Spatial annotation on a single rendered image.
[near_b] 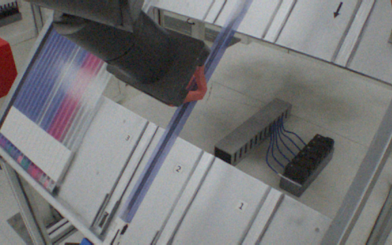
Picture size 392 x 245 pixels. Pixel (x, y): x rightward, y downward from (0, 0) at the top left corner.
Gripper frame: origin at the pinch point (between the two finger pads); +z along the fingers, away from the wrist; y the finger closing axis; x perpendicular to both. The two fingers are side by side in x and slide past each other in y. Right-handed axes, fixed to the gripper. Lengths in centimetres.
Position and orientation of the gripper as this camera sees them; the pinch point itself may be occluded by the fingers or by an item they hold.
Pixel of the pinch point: (195, 89)
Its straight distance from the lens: 45.7
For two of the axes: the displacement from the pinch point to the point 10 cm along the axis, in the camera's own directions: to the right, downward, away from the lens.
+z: 4.6, 2.8, 8.4
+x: -4.8, 8.8, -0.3
